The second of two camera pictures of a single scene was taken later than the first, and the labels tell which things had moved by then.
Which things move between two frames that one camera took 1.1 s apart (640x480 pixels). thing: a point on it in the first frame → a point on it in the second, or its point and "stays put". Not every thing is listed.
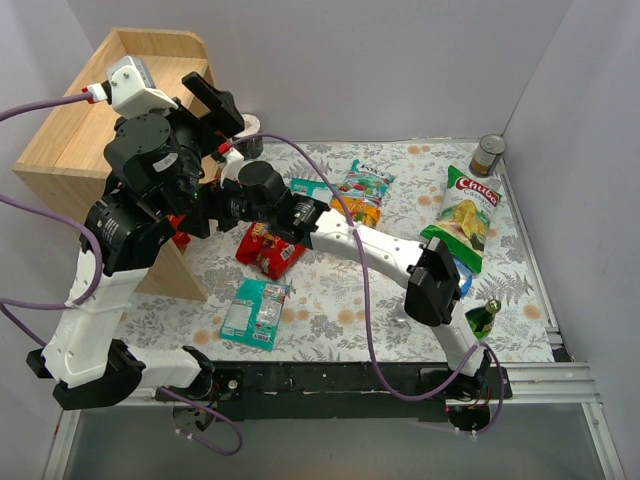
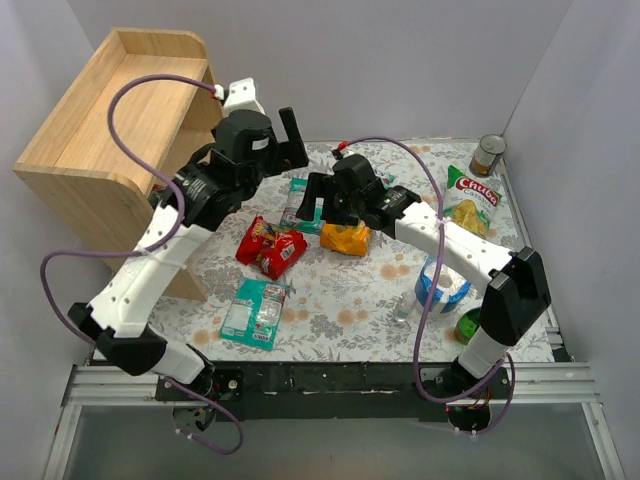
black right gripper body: (201, 212) → (329, 201)
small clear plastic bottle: (399, 312) stays put
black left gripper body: (215, 107) → (288, 151)
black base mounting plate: (335, 390) stays put
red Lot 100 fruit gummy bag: (262, 248) stays put
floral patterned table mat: (272, 301) stays put
